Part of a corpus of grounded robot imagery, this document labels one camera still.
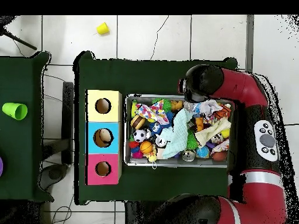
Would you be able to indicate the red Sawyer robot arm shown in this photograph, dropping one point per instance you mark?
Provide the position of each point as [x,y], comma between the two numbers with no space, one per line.
[243,86]

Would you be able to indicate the wooden box with three holes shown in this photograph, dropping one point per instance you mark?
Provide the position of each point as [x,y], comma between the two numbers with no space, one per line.
[114,130]

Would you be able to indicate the shallow clear mesh bin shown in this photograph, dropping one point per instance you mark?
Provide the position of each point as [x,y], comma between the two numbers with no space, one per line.
[177,163]

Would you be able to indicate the colourful polka-dot cloth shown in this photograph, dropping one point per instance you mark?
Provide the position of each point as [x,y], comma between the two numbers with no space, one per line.
[152,113]

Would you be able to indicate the wooden burger toy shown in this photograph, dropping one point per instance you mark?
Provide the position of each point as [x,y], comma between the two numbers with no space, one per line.
[136,123]

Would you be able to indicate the small soccer ball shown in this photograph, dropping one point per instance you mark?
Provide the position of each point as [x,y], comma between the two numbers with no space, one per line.
[139,136]

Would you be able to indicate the small orange basketball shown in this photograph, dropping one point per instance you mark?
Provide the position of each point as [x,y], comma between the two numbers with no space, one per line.
[145,148]

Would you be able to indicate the mint green knit cloth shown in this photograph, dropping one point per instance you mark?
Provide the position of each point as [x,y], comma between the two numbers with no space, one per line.
[177,133]

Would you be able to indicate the yellow duck toy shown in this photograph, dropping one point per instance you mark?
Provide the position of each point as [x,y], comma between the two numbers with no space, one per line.
[152,158]

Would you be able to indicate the green spiky ball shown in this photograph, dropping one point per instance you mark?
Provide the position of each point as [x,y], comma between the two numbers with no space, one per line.
[191,140]

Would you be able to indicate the dark green tablecloth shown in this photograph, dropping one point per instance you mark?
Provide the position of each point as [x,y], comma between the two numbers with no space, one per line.
[117,74]

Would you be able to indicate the cream cloth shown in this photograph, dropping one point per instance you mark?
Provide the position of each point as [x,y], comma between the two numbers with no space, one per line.
[212,132]

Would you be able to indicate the red-brown ball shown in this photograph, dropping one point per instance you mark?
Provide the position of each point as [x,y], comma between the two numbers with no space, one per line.
[219,155]

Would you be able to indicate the black floor stand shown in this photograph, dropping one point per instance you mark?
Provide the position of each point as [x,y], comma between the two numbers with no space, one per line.
[67,121]

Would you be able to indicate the yellow cup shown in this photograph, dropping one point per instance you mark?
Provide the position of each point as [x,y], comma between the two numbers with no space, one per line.
[103,29]

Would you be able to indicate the dark green side table cloth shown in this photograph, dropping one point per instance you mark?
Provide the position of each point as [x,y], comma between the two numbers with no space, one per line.
[23,140]

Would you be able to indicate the green cup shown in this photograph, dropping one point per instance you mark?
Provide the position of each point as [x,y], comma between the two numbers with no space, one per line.
[15,111]

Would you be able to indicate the black tripod leg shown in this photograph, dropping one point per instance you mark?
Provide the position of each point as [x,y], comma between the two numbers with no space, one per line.
[21,41]

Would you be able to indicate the purple object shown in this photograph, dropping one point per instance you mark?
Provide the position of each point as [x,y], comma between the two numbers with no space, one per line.
[1,165]

